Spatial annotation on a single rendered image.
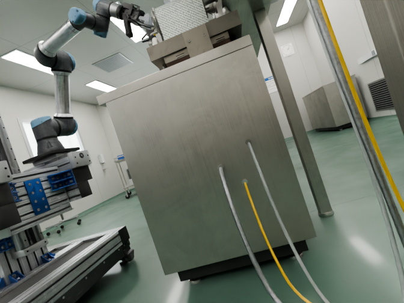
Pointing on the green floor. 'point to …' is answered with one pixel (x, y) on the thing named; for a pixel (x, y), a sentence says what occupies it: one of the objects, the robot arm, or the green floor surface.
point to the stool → (65, 221)
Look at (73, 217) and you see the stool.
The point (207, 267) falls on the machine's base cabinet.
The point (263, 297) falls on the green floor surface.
